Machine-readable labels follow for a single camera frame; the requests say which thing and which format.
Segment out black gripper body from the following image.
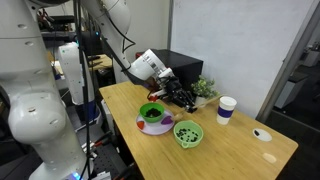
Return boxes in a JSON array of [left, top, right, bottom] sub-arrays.
[[163, 77, 189, 103]]

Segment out white robot link blue base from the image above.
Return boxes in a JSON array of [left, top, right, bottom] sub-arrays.
[[57, 41, 98, 123]]

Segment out dark green bowl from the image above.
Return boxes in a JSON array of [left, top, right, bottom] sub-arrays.
[[139, 101, 166, 124]]

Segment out small potted plant white pot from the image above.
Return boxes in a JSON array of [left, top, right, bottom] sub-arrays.
[[190, 75, 220, 108]]

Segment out red and black microwave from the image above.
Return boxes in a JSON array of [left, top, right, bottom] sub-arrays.
[[135, 49, 205, 101]]

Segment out purple toy grapes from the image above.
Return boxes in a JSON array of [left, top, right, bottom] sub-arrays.
[[160, 114, 174, 126]]

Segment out pile of dark coffee beans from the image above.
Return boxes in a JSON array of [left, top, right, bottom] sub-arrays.
[[145, 107, 163, 118]]

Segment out white cup with purple band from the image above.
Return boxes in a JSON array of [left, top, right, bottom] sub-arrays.
[[216, 96, 238, 126]]

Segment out lavender round plate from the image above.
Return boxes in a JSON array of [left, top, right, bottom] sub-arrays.
[[135, 111, 176, 136]]

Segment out background wooden desk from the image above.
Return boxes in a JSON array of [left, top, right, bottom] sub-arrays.
[[87, 54, 113, 71]]

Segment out small black white object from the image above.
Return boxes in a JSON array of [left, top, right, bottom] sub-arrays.
[[252, 127, 273, 143]]

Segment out black optical breadboard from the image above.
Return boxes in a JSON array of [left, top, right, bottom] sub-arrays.
[[84, 143, 136, 180]]

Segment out beige round sticker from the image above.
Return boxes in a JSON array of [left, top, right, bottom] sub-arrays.
[[262, 152, 278, 165]]

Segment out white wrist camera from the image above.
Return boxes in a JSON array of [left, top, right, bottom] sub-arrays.
[[159, 67, 175, 81]]

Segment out light green bowl with handles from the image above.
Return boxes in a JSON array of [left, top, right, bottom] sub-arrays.
[[172, 119, 205, 150]]

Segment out red handled tool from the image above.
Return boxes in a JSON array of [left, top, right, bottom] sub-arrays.
[[94, 137, 112, 148]]

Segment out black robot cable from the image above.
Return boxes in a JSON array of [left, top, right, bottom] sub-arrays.
[[74, 0, 138, 180]]

